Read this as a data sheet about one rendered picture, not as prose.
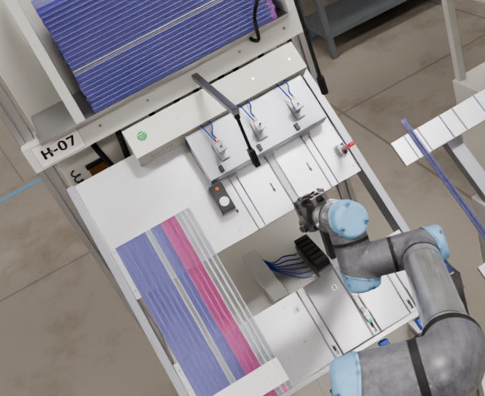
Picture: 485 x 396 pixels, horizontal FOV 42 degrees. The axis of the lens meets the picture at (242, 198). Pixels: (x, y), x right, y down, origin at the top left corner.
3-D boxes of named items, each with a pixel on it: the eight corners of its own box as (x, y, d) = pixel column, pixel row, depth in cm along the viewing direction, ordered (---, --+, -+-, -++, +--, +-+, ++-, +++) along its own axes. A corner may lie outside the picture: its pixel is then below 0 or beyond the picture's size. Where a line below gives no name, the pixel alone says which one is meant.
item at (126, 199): (357, 174, 170) (361, 170, 165) (138, 300, 161) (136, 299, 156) (292, 73, 175) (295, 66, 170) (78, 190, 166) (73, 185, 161)
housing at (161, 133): (299, 87, 176) (307, 66, 162) (143, 173, 169) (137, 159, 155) (284, 63, 177) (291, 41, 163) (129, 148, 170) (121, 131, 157)
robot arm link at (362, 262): (400, 284, 128) (385, 232, 127) (346, 298, 130) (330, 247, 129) (398, 275, 135) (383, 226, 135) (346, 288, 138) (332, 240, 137)
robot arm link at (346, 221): (341, 247, 126) (328, 207, 126) (324, 243, 137) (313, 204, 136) (376, 235, 127) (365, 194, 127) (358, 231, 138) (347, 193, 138)
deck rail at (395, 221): (442, 295, 165) (451, 294, 159) (436, 299, 164) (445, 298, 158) (299, 70, 176) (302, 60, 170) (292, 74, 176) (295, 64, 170)
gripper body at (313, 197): (317, 187, 153) (332, 187, 142) (333, 218, 154) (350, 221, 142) (290, 203, 152) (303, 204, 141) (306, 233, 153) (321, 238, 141)
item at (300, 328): (437, 295, 162) (441, 294, 159) (211, 434, 153) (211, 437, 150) (396, 230, 165) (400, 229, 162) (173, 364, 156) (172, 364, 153)
